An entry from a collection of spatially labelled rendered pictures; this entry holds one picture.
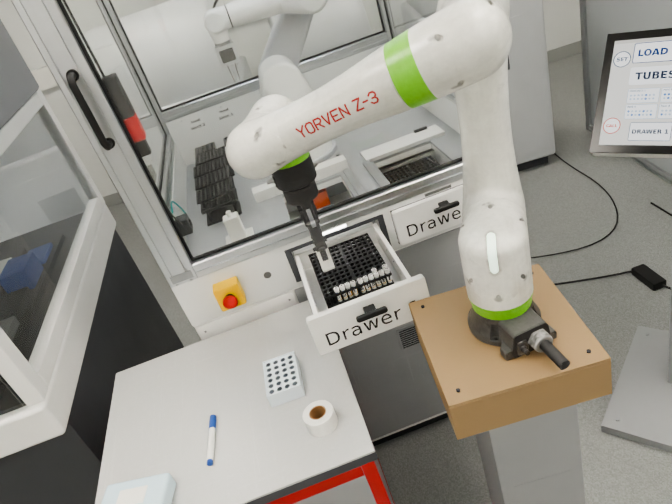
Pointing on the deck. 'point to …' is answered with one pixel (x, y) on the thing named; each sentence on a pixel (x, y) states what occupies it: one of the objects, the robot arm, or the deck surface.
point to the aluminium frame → (69, 50)
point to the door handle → (87, 110)
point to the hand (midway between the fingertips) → (324, 257)
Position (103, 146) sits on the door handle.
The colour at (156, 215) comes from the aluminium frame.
